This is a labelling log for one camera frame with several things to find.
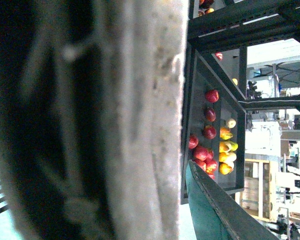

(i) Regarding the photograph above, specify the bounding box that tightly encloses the red apple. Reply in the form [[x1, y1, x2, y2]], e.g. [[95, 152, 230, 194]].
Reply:
[[188, 134, 199, 150], [204, 107, 216, 122], [193, 145, 209, 161], [205, 89, 219, 103], [203, 125, 217, 140]]

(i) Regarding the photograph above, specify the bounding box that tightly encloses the black metal shelf frame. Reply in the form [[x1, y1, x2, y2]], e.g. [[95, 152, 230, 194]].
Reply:
[[180, 0, 300, 205]]

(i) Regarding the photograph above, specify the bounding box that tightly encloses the grey blurred left gripper finger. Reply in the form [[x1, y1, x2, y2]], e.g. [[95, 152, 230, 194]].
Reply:
[[0, 0, 189, 240]]

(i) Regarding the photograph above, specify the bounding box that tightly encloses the yellow green pear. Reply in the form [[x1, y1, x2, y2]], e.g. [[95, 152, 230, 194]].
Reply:
[[225, 118, 237, 129]]

